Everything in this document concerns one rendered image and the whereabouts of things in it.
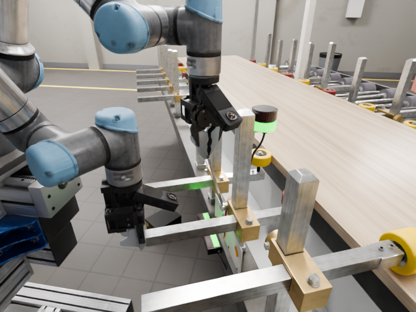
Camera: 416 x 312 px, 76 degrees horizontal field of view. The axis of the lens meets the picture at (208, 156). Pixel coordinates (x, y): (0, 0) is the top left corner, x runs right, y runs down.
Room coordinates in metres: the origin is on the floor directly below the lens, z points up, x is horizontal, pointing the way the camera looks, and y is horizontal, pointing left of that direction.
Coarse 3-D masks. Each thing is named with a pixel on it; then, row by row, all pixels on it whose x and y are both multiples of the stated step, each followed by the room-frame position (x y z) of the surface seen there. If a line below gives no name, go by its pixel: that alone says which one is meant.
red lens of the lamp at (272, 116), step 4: (252, 108) 0.60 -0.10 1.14; (276, 108) 0.60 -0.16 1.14; (256, 112) 0.58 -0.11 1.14; (260, 112) 0.57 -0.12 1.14; (272, 112) 0.57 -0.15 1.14; (276, 112) 0.58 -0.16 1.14; (256, 116) 0.58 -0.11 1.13; (260, 116) 0.57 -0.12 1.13; (264, 116) 0.57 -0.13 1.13; (268, 116) 0.57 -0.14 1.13; (272, 116) 0.57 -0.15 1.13; (276, 116) 0.58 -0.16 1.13; (256, 120) 0.58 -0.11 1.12; (260, 120) 0.57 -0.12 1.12; (264, 120) 0.57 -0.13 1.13; (268, 120) 0.57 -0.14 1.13; (272, 120) 0.57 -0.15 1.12
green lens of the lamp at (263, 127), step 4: (276, 120) 0.59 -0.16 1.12; (256, 124) 0.58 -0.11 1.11; (260, 124) 0.57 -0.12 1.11; (264, 124) 0.57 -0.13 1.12; (268, 124) 0.57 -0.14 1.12; (272, 124) 0.57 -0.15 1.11; (256, 128) 0.58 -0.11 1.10; (260, 128) 0.57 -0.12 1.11; (264, 128) 0.57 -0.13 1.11; (268, 128) 0.57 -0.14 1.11; (272, 128) 0.58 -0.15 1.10
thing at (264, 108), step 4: (256, 108) 0.60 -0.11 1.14; (260, 108) 0.60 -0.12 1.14; (264, 108) 0.60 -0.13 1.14; (268, 108) 0.60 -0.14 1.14; (272, 108) 0.60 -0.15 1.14; (264, 112) 0.57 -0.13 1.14; (268, 112) 0.57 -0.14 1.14; (264, 132) 0.59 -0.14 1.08; (264, 136) 0.60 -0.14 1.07; (260, 144) 0.60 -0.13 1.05; (256, 148) 0.60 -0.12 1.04; (252, 156) 0.60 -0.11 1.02
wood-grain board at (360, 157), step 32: (224, 64) 2.69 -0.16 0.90; (256, 64) 2.69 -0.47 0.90; (256, 96) 1.58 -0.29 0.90; (288, 96) 1.58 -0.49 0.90; (320, 96) 1.58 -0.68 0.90; (288, 128) 1.07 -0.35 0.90; (320, 128) 1.07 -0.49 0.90; (352, 128) 1.07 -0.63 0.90; (384, 128) 1.07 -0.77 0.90; (288, 160) 0.79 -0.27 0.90; (320, 160) 0.79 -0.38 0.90; (352, 160) 0.79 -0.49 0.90; (384, 160) 0.79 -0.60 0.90; (320, 192) 0.61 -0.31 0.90; (352, 192) 0.61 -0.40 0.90; (384, 192) 0.61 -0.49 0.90; (352, 224) 0.48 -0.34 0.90; (384, 224) 0.48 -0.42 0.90
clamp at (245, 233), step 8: (232, 208) 0.57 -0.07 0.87; (248, 208) 0.57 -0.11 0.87; (240, 216) 0.54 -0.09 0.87; (248, 216) 0.54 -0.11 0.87; (240, 224) 0.51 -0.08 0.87; (256, 224) 0.51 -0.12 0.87; (240, 232) 0.50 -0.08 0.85; (248, 232) 0.50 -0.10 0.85; (256, 232) 0.50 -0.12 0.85; (240, 240) 0.50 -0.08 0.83; (248, 240) 0.50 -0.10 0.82
